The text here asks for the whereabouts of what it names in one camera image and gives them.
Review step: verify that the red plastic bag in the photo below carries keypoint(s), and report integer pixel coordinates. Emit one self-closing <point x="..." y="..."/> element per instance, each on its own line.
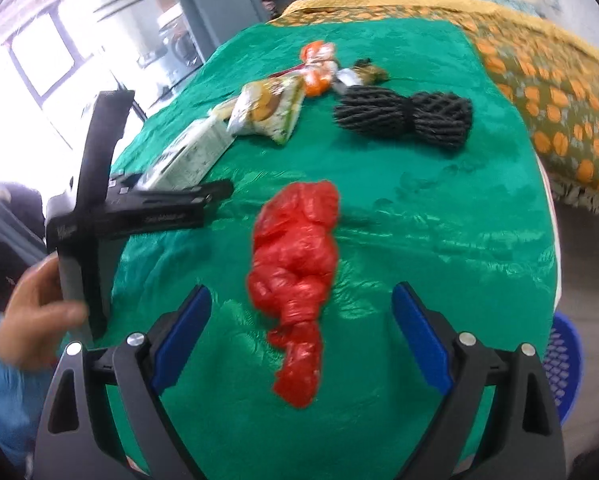
<point x="294" y="260"/>

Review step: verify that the yellow snack packet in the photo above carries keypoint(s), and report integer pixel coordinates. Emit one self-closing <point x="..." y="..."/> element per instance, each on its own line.
<point x="264" y="110"/>

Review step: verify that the dark jacket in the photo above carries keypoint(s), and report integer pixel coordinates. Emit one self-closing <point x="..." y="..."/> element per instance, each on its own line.
<point x="4" y="240"/>

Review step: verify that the grey-blue curtain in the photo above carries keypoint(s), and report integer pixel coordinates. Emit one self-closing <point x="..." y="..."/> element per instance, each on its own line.
<point x="214" y="5"/>

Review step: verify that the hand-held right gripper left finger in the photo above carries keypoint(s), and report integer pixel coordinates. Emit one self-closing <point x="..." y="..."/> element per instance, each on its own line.
<point x="179" y="340"/>

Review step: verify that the black framed window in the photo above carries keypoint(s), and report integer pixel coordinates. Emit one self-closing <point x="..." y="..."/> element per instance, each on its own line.
<point x="39" y="55"/>

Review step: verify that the black foam net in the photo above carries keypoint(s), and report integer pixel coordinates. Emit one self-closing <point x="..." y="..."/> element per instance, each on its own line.
<point x="404" y="112"/>

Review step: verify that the green patterned cloth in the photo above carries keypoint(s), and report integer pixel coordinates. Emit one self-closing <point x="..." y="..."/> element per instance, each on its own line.
<point x="429" y="210"/>

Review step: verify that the person's left forearm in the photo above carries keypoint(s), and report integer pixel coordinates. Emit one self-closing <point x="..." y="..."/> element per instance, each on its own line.
<point x="9" y="400"/>

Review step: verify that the pink striped cloth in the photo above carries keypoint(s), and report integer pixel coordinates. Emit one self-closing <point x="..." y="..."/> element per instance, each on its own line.
<point x="557" y="270"/>

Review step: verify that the yellow blanket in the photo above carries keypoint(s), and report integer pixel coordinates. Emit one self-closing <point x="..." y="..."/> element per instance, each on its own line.
<point x="379" y="2"/>

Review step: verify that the floral bed skirt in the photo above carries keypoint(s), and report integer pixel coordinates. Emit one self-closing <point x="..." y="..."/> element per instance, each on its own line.
<point x="589" y="195"/>

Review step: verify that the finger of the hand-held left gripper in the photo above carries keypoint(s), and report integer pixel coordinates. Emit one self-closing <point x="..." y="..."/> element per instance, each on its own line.
<point x="189" y="195"/>

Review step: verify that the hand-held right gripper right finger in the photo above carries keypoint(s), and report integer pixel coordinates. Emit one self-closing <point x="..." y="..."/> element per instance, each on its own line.
<point x="422" y="335"/>

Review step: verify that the person's left hand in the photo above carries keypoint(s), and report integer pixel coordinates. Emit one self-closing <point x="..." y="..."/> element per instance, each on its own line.
<point x="34" y="310"/>

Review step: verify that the olive and silver wrapper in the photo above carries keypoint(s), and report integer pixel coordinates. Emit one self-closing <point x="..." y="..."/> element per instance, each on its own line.
<point x="367" y="74"/>

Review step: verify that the orange floral quilt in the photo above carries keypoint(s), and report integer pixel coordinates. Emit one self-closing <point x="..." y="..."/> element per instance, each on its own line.
<point x="554" y="100"/>

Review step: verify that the blue plastic basket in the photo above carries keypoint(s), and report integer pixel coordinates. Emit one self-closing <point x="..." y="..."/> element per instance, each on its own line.
<point x="564" y="360"/>

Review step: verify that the washing machine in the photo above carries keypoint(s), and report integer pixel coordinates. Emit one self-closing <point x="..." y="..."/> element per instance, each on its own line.
<point x="179" y="45"/>

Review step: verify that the orange snack wrapper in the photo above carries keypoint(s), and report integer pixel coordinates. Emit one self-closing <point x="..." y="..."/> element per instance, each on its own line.
<point x="317" y="77"/>

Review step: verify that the white and green milk carton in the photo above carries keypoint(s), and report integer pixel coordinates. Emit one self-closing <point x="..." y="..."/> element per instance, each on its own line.
<point x="194" y="155"/>

